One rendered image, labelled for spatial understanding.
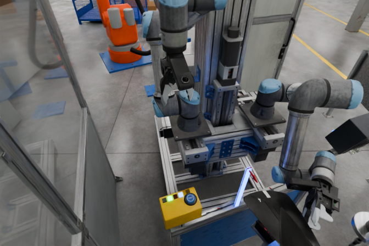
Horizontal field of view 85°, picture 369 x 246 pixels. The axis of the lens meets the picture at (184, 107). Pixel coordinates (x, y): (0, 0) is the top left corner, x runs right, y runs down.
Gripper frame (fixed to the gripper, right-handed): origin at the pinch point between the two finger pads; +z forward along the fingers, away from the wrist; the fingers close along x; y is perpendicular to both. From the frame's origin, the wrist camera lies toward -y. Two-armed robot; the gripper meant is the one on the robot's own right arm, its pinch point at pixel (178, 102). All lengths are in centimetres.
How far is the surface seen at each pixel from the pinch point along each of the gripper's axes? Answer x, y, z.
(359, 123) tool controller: -85, -15, 23
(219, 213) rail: -15, -16, 62
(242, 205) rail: -29, -16, 62
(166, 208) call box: 10.6, -14.8, 40.8
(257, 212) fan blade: -18.1, -31.9, 29.3
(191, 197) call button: -0.5, -14.3, 39.8
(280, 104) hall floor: -201, 127, 148
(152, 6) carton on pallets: -136, 730, 134
